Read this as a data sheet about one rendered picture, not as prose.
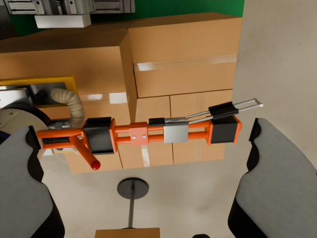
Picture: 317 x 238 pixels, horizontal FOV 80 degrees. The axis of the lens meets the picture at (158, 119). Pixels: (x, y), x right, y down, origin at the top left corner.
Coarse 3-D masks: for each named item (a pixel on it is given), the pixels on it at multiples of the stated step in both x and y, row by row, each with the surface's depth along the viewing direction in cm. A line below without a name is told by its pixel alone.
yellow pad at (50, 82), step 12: (0, 84) 56; (12, 84) 57; (24, 84) 57; (36, 84) 57; (48, 84) 57; (60, 84) 57; (72, 84) 58; (36, 96) 56; (48, 96) 59; (0, 108) 60
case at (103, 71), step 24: (0, 48) 71; (24, 48) 69; (48, 48) 66; (72, 48) 64; (96, 48) 64; (120, 48) 66; (0, 72) 67; (24, 72) 67; (48, 72) 68; (72, 72) 68; (96, 72) 69; (120, 72) 69; (96, 96) 74; (120, 96) 74; (120, 120) 80
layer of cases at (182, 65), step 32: (64, 32) 106; (160, 32) 100; (192, 32) 100; (224, 32) 101; (160, 64) 108; (192, 64) 109; (224, 64) 110; (160, 96) 119; (192, 96) 120; (224, 96) 121; (192, 128) 133; (128, 160) 146; (160, 160) 147; (192, 160) 149
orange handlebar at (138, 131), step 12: (204, 120) 54; (36, 132) 53; (48, 132) 53; (60, 132) 53; (72, 132) 53; (120, 132) 53; (132, 132) 53; (144, 132) 53; (192, 132) 56; (204, 132) 56; (48, 144) 55; (60, 144) 55; (72, 144) 55; (132, 144) 55; (144, 144) 56
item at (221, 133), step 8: (216, 120) 54; (224, 120) 54; (232, 120) 53; (208, 128) 54; (216, 128) 53; (224, 128) 53; (232, 128) 53; (208, 136) 55; (216, 136) 54; (224, 136) 54; (232, 136) 55; (208, 144) 56
